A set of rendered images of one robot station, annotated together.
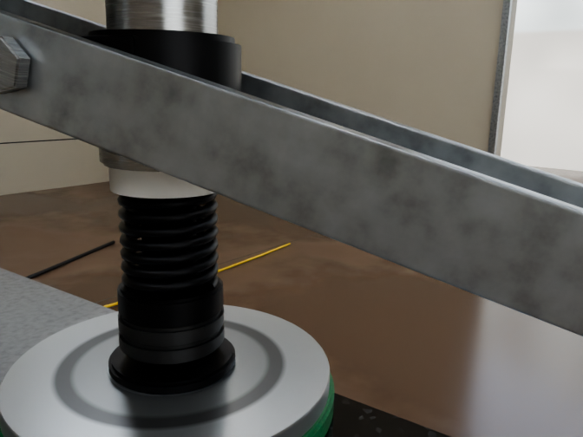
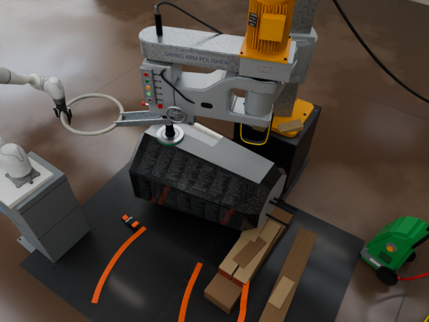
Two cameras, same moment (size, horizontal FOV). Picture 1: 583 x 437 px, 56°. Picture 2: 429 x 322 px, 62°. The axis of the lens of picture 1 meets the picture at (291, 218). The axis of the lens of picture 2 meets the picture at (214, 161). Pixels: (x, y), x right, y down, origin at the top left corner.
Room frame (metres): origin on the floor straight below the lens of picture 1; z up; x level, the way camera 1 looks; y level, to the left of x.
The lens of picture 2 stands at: (2.43, 0.25, 2.84)
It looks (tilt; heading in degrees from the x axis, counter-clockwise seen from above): 48 degrees down; 175
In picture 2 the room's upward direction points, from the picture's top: 1 degrees clockwise
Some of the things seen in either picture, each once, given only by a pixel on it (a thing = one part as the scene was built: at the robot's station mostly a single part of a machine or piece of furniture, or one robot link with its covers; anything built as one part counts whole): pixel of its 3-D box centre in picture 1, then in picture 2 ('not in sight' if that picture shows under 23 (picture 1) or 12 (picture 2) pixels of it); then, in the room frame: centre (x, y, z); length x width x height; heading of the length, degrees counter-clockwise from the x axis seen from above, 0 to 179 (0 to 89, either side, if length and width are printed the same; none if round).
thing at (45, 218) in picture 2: not in sight; (43, 209); (0.67, -0.98, 0.40); 0.50 x 0.50 x 0.80; 51
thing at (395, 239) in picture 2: not in sight; (403, 234); (1.10, 1.84, 0.43); 0.35 x 0.35 x 0.87; 39
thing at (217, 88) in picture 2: not in sight; (219, 96); (0.47, 0.45, 1.33); 0.74 x 0.23 x 0.49; 73
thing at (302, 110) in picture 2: not in sight; (279, 111); (-0.02, 1.04, 0.76); 0.49 x 0.49 x 0.05; 54
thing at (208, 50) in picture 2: not in sight; (214, 53); (0.45, 0.41, 1.64); 0.96 x 0.25 x 0.17; 73
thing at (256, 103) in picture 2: not in sight; (259, 96); (0.54, 0.71, 1.37); 0.19 x 0.19 x 0.20
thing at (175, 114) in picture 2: not in sight; (177, 111); (0.49, 0.16, 1.23); 0.15 x 0.10 x 0.15; 73
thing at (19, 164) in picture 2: not in sight; (13, 158); (0.66, -0.99, 1.00); 0.18 x 0.16 x 0.22; 63
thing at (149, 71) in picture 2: not in sight; (149, 86); (0.43, -0.02, 1.40); 0.08 x 0.03 x 0.28; 73
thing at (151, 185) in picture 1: (167, 159); not in sight; (0.34, 0.08, 1.02); 0.07 x 0.07 x 0.04
